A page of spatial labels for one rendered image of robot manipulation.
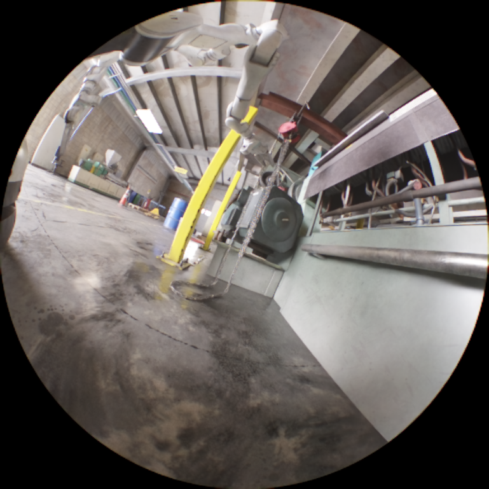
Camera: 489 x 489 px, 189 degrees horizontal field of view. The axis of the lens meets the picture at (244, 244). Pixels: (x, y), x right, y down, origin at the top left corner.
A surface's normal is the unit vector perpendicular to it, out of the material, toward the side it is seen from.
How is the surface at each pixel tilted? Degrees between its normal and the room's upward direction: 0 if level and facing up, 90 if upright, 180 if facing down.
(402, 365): 90
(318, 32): 180
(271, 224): 94
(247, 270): 90
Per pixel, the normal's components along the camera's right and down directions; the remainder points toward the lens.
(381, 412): -0.91, -0.39
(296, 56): -0.39, 0.92
